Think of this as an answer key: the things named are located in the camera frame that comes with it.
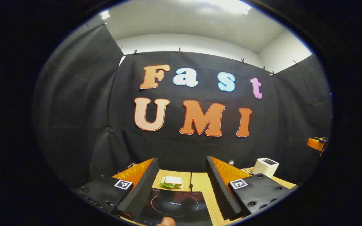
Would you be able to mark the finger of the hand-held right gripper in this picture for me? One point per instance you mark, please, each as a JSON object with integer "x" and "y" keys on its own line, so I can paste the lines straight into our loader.
{"x": 315, "y": 143}

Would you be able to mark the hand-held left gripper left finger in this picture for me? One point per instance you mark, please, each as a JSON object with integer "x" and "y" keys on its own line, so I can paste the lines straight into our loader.
{"x": 143, "y": 188}

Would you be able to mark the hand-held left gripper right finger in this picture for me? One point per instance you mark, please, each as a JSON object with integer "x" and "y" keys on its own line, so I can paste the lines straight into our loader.
{"x": 220, "y": 191}

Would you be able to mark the black induction cooktop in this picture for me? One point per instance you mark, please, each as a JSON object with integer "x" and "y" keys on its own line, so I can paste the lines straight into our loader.
{"x": 174, "y": 204}

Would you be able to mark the sandwich with lettuce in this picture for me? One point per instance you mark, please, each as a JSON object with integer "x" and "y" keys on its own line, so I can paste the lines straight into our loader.
{"x": 171, "y": 182}

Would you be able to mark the metal spoon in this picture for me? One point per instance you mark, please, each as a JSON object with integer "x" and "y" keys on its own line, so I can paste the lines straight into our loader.
{"x": 248, "y": 171}

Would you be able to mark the white toaster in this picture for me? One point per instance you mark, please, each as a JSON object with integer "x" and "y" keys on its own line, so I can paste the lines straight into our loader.
{"x": 265, "y": 168}

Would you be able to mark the black backdrop cloth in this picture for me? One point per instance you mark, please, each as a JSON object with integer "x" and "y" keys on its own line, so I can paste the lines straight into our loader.
{"x": 174, "y": 147}

